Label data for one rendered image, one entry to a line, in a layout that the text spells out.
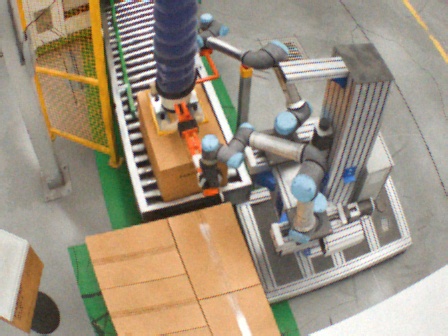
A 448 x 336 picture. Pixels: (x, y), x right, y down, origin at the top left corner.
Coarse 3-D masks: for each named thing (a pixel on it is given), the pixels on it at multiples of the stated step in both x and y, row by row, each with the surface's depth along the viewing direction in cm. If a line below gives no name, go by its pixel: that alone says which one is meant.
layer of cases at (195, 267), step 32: (160, 224) 358; (192, 224) 359; (224, 224) 359; (96, 256) 343; (128, 256) 345; (160, 256) 346; (192, 256) 347; (224, 256) 348; (128, 288) 333; (160, 288) 334; (192, 288) 338; (224, 288) 337; (256, 288) 337; (128, 320) 320; (160, 320) 322; (192, 320) 323; (224, 320) 324; (256, 320) 324
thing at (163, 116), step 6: (150, 90) 341; (150, 96) 338; (156, 96) 335; (150, 102) 336; (150, 108) 334; (162, 114) 328; (168, 114) 332; (156, 120) 329; (162, 120) 329; (168, 120) 329; (156, 126) 327; (162, 132) 325; (168, 132) 326
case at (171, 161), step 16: (144, 96) 357; (144, 112) 350; (208, 112) 351; (144, 128) 359; (208, 128) 345; (160, 144) 339; (176, 144) 339; (224, 144) 340; (160, 160) 333; (176, 160) 334; (192, 160) 334; (160, 176) 337; (176, 176) 341; (192, 176) 347; (224, 176) 360; (160, 192) 365; (176, 192) 356; (192, 192) 363
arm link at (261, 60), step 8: (208, 32) 309; (200, 40) 305; (208, 40) 304; (216, 40) 302; (216, 48) 302; (224, 48) 299; (232, 48) 296; (240, 48) 296; (232, 56) 297; (240, 56) 293; (248, 56) 290; (256, 56) 289; (264, 56) 288; (248, 64) 292; (256, 64) 290; (264, 64) 289; (272, 64) 292
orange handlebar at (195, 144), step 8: (208, 56) 340; (216, 72) 333; (200, 80) 330; (208, 80) 332; (176, 104) 320; (184, 104) 321; (176, 112) 319; (184, 112) 318; (184, 136) 311; (192, 144) 307; (200, 144) 307; (192, 152) 305; (200, 152) 305; (208, 192) 294; (216, 192) 295
